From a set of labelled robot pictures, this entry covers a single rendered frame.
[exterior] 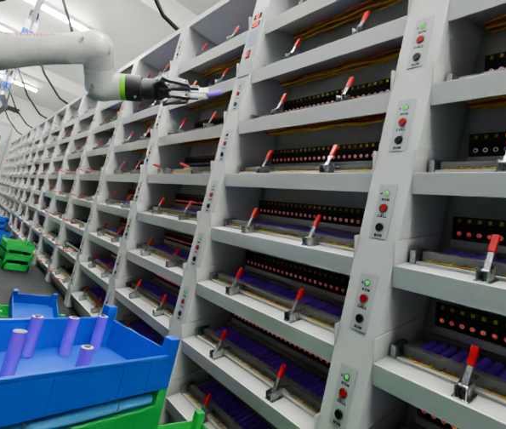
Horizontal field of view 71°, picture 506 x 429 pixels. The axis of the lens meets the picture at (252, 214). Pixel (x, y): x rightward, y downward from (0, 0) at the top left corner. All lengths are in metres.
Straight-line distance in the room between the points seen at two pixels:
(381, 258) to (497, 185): 0.25
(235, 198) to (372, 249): 0.66
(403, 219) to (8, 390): 0.71
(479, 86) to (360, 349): 0.58
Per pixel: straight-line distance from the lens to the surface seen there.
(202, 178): 1.44
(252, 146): 1.39
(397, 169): 0.85
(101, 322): 0.73
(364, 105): 0.98
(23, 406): 0.53
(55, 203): 3.95
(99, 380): 0.57
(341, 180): 0.93
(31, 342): 0.69
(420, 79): 0.93
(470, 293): 0.74
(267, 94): 1.47
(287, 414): 0.97
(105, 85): 1.41
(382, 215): 0.83
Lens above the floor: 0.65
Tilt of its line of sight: 5 degrees up
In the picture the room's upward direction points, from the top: 14 degrees clockwise
